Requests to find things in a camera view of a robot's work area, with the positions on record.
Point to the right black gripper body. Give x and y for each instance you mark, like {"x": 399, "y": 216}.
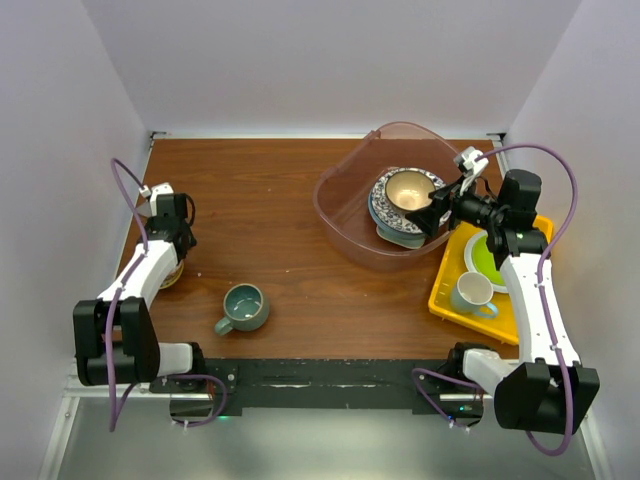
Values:
{"x": 473, "y": 208}

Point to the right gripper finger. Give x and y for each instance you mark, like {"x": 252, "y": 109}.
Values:
{"x": 443, "y": 194}
{"x": 428, "y": 218}

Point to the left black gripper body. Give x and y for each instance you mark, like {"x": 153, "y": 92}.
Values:
{"x": 191, "y": 240}

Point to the mint green divided tray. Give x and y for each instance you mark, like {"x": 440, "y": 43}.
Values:
{"x": 408, "y": 243}

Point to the cream patterned bowl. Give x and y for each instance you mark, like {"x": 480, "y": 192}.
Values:
{"x": 409, "y": 190}

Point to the blue floral plate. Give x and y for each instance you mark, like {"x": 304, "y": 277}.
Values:
{"x": 379, "y": 187}

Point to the pink translucent plastic bin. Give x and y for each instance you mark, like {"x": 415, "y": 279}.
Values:
{"x": 341, "y": 195}

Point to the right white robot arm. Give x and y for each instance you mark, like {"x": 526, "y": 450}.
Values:
{"x": 549, "y": 390}

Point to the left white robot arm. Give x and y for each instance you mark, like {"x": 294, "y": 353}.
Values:
{"x": 138, "y": 356}

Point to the grey triangular scraper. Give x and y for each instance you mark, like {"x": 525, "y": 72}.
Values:
{"x": 144, "y": 209}

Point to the green plate white rim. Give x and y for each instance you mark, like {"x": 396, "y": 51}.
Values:
{"x": 479, "y": 259}

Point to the teal ceramic mug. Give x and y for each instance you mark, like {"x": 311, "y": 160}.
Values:
{"x": 246, "y": 308}

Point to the yellow plastic tray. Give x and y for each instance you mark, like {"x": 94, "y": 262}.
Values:
{"x": 503, "y": 327}

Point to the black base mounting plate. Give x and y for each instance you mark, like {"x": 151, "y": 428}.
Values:
{"x": 341, "y": 384}

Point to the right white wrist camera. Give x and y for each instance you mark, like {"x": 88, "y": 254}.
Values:
{"x": 471, "y": 163}

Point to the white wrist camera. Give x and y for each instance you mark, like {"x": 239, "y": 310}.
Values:
{"x": 471, "y": 163}
{"x": 153, "y": 194}

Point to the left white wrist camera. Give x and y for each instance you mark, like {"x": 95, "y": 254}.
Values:
{"x": 153, "y": 194}

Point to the white mug blue handle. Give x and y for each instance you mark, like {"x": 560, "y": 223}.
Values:
{"x": 472, "y": 294}

